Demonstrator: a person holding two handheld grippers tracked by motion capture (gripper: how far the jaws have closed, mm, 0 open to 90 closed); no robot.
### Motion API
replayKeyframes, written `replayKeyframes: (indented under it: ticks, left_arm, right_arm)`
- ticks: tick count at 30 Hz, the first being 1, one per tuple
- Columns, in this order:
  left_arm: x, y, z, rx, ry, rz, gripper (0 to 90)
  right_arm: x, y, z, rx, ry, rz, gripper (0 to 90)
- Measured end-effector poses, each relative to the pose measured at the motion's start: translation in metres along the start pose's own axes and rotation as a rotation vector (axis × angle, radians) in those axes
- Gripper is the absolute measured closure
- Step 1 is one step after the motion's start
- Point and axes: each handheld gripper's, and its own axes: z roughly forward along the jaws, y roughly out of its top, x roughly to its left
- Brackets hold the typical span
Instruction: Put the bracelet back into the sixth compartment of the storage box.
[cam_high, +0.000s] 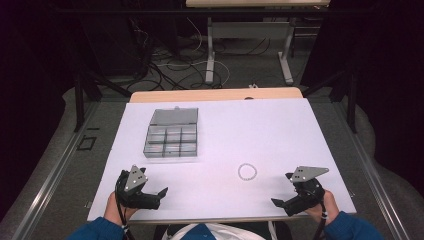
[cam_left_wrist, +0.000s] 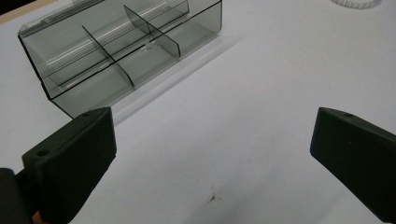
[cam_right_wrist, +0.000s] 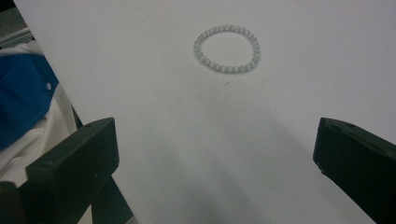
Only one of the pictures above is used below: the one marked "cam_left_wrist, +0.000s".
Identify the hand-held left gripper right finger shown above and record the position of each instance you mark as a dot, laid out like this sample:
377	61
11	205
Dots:
358	155

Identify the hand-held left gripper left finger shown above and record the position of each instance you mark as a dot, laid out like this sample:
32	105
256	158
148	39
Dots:
71	161

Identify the smoked clear acrylic organizer box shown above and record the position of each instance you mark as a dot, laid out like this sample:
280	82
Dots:
118	53

